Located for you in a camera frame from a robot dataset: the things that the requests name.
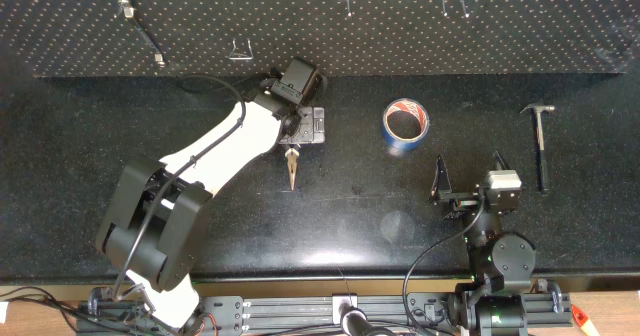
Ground hammer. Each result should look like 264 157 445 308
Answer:
519 102 556 194

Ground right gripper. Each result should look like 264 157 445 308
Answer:
428 150 511 220

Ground wrench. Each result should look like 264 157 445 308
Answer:
117 0 167 69

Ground mounting rail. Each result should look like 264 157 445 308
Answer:
74 278 574 336

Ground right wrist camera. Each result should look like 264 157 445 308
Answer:
482 169 523 213

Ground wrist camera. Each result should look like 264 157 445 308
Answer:
279 106 326 145
482 169 523 213

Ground black cable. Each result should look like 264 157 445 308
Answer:
110 73 249 302
401 198 487 336

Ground black and white pliers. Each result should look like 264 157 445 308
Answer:
283 144 301 191

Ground roll of blue tape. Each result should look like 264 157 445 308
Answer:
382 97 431 152

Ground red and yellow handle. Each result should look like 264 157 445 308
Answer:
572 303 601 336

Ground black pegboard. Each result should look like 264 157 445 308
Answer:
0 0 640 79

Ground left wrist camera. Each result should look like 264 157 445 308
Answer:
279 106 326 145

